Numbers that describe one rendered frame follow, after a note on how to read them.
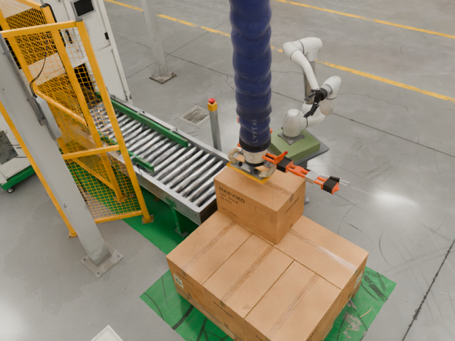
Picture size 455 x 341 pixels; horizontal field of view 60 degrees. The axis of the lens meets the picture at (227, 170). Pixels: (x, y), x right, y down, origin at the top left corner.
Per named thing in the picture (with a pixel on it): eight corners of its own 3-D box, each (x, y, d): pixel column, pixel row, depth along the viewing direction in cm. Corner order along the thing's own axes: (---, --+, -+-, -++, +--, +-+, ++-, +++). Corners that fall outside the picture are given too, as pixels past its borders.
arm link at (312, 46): (298, 124, 356) (319, 118, 361) (307, 130, 343) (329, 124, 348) (292, 38, 316) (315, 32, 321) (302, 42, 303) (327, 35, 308)
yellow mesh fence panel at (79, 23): (68, 238, 397) (-49, 42, 253) (69, 231, 404) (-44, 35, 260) (154, 222, 404) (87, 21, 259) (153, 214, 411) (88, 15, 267)
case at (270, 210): (218, 211, 335) (212, 178, 308) (246, 183, 356) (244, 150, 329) (276, 245, 305) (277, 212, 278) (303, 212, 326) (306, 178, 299)
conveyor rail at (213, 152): (106, 105, 497) (101, 92, 484) (109, 103, 499) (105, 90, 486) (246, 183, 376) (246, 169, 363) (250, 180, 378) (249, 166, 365)
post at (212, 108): (217, 177, 443) (206, 103, 374) (221, 174, 446) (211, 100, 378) (221, 180, 440) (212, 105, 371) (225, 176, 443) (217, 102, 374)
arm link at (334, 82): (334, 85, 265) (332, 101, 274) (345, 75, 273) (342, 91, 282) (320, 80, 270) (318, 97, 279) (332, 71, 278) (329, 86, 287)
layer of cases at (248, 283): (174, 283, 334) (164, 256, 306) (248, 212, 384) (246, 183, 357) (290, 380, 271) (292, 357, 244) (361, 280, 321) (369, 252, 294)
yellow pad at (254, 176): (225, 166, 293) (225, 161, 289) (234, 158, 298) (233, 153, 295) (263, 185, 276) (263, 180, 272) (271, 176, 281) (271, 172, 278)
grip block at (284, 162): (275, 169, 272) (275, 162, 268) (283, 161, 277) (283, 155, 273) (285, 174, 268) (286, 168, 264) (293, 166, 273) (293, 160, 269)
